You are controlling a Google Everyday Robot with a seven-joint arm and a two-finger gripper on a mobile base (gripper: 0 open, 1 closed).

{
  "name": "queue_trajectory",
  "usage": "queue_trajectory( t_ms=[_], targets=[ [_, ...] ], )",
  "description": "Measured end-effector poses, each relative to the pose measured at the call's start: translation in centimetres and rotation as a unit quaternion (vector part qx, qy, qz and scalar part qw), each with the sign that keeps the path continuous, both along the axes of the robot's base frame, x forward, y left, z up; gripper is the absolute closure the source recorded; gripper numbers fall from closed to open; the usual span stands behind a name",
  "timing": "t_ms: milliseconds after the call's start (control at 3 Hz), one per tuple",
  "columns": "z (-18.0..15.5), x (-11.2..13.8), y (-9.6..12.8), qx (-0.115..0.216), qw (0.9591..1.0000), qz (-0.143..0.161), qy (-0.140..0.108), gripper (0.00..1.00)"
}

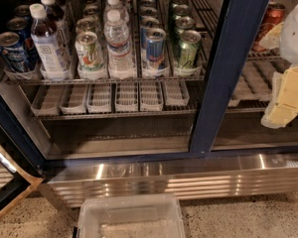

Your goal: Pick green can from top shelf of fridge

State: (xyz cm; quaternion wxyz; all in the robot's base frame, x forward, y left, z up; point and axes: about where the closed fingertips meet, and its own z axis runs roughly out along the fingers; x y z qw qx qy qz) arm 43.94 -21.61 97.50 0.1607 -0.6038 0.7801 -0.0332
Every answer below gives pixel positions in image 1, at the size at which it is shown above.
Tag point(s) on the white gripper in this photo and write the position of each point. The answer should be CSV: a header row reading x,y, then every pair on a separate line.
x,y
295,39

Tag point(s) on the green soda can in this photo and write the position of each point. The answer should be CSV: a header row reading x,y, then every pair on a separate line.
x,y
183,24
187,49
179,11
174,3

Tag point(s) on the orange soda can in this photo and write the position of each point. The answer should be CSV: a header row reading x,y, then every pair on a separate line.
x,y
274,15

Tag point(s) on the front blue energy drink can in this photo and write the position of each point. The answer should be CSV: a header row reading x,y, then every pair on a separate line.
x,y
155,48

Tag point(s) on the blue energy drink can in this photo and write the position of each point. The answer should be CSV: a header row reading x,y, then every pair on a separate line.
x,y
145,25
155,48

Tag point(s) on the front white patterned can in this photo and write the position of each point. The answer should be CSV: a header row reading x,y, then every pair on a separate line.
x,y
89,52

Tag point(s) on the white patterned can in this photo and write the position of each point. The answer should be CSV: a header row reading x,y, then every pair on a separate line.
x,y
87,24
89,52

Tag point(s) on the steel fridge base grille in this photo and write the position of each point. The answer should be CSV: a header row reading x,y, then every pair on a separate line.
x,y
72,183

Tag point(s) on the blue pepsi can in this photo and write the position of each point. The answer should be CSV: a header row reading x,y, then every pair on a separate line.
x,y
22,27
12,51

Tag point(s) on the front blue pepsi can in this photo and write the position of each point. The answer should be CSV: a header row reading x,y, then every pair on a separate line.
x,y
12,51

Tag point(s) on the open fridge door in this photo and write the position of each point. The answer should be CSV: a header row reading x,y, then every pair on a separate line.
x,y
17,177

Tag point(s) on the front clear water bottle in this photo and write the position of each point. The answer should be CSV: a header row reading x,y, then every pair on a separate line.
x,y
118,41

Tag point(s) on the clear water bottle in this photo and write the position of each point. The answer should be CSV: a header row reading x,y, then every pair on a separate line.
x,y
116,5
118,41

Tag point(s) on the clear plastic bin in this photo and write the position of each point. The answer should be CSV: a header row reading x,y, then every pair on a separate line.
x,y
135,216

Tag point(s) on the front dark juice bottle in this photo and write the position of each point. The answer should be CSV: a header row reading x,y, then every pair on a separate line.
x,y
45,35

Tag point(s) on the dark juice bottle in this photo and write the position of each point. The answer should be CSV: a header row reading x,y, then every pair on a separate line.
x,y
57,14
45,35

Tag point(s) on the top wire shelf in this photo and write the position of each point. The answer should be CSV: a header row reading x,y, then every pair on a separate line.
x,y
259,66

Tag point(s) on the wire shelf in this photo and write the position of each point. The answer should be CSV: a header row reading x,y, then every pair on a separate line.
x,y
65,102
259,66

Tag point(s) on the blue fridge door frame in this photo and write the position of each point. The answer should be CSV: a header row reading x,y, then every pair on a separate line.
x,y
236,30

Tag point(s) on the lower wire shelf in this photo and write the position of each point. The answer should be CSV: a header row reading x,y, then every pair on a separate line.
x,y
65,102

